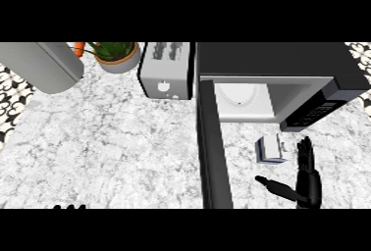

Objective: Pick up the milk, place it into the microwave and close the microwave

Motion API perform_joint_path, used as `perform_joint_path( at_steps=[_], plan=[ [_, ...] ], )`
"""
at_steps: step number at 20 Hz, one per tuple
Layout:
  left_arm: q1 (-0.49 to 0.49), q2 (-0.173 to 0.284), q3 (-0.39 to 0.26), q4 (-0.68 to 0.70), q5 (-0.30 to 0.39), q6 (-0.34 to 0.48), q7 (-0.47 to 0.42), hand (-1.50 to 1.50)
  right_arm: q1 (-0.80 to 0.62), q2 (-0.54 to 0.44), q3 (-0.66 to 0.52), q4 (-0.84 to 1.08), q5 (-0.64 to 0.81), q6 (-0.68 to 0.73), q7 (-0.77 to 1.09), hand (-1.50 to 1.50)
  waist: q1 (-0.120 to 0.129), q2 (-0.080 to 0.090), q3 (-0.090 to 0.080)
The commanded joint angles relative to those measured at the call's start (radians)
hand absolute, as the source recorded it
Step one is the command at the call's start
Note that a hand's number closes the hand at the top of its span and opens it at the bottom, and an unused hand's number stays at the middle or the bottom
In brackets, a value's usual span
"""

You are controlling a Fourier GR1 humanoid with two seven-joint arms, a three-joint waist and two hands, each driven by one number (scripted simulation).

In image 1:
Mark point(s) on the silver toaster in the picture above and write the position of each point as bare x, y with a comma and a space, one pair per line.
165, 70

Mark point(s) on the dark grey microwave door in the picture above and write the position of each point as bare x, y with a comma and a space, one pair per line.
211, 147

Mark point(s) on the potted green plant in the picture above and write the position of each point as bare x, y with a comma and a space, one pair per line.
115, 54

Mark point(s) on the grey rounded appliance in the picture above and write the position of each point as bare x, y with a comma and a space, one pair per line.
40, 65

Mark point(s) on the orange carrot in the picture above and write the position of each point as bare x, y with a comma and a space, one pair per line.
80, 48

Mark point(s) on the white and blue milk carton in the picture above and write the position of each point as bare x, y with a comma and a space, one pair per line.
270, 149

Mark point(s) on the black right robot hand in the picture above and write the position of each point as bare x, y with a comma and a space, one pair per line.
307, 183

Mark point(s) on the black microwave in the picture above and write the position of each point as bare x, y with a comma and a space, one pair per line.
284, 75

